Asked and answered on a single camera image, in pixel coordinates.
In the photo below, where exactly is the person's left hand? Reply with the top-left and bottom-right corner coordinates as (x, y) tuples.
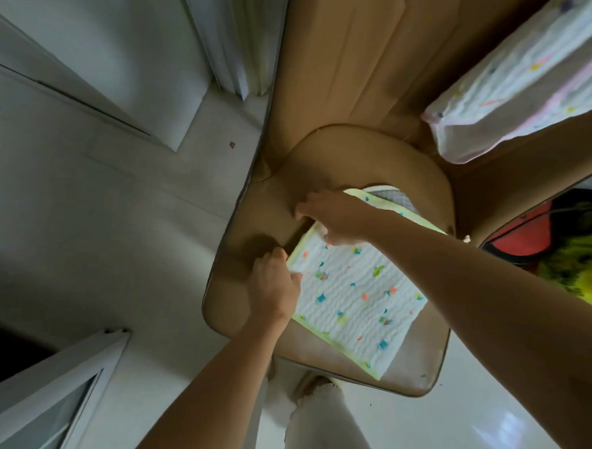
(244, 245), (305, 332)

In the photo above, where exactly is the person's right forearm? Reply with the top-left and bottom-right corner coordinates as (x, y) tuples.
(353, 210), (592, 449)

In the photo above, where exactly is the person's right hand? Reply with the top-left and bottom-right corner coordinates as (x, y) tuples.
(292, 187), (378, 249)

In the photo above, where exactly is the brown leather chair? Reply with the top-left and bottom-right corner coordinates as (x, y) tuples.
(197, 0), (592, 408)

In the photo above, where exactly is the red and black round appliance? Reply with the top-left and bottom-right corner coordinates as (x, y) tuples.
(482, 194), (561, 269)

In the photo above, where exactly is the white framed glass door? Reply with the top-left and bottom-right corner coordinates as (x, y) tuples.
(0, 321), (133, 449)

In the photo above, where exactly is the yellow-green plastic bag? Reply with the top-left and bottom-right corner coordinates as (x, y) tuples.
(534, 187), (592, 313)

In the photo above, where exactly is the white cabinet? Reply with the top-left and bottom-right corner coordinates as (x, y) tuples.
(0, 0), (217, 154)

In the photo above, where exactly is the white door frame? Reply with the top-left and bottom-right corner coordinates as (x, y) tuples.
(169, 0), (291, 103)

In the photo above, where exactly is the green-edged white cloth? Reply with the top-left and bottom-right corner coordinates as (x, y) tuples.
(280, 184), (450, 384)

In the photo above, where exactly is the person's left forearm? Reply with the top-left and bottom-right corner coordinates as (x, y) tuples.
(131, 312), (292, 449)

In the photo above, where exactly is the pink-edged white cloth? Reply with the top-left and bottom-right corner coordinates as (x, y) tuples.
(417, 0), (592, 173)

